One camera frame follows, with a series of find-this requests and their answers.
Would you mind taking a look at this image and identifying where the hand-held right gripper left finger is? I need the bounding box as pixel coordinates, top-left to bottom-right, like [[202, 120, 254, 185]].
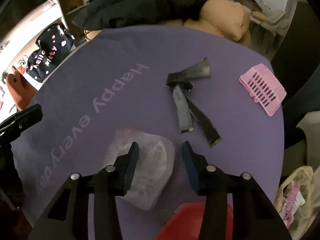
[[27, 142, 140, 240]]

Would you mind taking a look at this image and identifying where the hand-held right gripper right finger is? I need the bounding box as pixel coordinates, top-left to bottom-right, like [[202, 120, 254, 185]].
[[182, 141, 292, 240]]

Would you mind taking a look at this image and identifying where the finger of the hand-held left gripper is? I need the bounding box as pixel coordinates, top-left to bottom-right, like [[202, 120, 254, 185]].
[[0, 104, 43, 142]]

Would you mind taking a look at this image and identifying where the clear plastic wrapper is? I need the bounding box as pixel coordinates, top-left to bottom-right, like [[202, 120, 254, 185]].
[[103, 127, 175, 211]]

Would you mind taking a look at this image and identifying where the pink round cartoon packaging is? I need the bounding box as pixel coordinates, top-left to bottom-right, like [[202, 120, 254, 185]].
[[281, 183, 306, 222]]

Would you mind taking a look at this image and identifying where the pale yellow plastic bag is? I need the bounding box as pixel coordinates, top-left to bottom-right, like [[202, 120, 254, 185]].
[[275, 166, 315, 240]]

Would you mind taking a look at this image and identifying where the long black foil strip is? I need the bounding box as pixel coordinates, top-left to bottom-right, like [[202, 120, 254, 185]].
[[186, 97, 222, 148]]

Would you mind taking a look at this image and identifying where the red hexagonal bowl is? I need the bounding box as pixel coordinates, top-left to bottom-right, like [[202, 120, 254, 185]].
[[155, 202, 234, 240]]

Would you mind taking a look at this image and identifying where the grey foil strip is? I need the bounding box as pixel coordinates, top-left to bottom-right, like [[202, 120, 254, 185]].
[[172, 84, 195, 135]]

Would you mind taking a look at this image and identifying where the black bag with pink print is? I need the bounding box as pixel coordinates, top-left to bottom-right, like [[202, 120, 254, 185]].
[[27, 24, 75, 83]]

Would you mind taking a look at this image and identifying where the folded black foil strip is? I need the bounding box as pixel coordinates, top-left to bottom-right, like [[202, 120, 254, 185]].
[[166, 57, 211, 88]]

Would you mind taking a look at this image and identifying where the purple printed mat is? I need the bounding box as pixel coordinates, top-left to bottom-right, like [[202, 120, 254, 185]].
[[10, 25, 284, 240]]

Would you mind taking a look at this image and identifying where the pink plastic basket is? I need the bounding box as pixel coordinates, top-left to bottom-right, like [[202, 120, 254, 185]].
[[239, 64, 287, 117]]

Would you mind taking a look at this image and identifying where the white cloth cover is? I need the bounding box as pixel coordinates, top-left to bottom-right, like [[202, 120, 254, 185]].
[[296, 110, 320, 142]]

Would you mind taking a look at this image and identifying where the tan beanbag sofa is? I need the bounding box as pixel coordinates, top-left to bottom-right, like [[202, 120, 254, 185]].
[[84, 0, 250, 47]]

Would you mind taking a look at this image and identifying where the black jacket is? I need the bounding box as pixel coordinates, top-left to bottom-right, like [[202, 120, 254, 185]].
[[72, 0, 214, 28]]

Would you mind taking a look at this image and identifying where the beige dining chair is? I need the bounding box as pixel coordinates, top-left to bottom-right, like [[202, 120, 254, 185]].
[[250, 4, 292, 37]]

